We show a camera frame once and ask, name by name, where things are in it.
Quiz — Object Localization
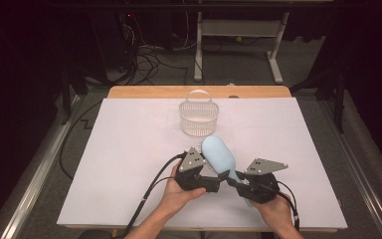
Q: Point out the white table cover sheet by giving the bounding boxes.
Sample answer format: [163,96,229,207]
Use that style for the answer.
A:
[57,97,348,231]

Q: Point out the right hand-held gripper cable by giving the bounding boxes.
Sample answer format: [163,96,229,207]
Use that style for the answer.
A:
[277,180,301,232]

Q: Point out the person's grey trousers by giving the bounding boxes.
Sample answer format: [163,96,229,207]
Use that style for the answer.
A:
[155,231,264,239]

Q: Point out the hand-held gripper cable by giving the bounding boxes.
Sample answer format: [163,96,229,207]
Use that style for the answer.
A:
[122,151,188,238]
[277,180,301,232]

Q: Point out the white slotted plastic basket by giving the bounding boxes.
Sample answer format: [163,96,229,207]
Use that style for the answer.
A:
[178,89,220,137]

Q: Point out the left hand-held gripper cable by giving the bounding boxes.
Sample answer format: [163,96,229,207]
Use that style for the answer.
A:
[122,151,188,238]

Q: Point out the wooden table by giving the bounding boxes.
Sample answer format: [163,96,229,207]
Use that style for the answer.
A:
[107,85,292,100]

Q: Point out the bundle of floor cables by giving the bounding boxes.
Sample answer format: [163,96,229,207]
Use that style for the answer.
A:
[117,23,191,86]

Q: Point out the person's right hand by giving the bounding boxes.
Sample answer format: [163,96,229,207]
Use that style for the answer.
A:
[250,193,295,231]

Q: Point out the white metal stand frame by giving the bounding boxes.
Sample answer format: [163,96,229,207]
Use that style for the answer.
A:
[193,11,290,85]

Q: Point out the black metal stand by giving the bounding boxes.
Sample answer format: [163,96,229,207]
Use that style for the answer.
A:
[60,64,89,126]
[289,64,347,134]

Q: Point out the person's left hand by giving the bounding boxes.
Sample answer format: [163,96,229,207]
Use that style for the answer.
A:
[159,163,207,217]

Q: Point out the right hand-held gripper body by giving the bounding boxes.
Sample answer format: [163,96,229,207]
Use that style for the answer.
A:
[237,157,289,204]

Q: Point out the aluminium floor rail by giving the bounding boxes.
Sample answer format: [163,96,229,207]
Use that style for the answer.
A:
[0,95,82,239]
[317,99,382,239]

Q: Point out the light blue hairbrush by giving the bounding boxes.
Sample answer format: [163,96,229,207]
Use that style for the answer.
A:
[198,134,257,208]

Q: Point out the black floor cable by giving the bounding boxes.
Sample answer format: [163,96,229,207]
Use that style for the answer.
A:
[59,100,103,180]

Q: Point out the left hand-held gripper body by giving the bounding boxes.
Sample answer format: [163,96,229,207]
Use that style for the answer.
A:
[174,146,221,193]

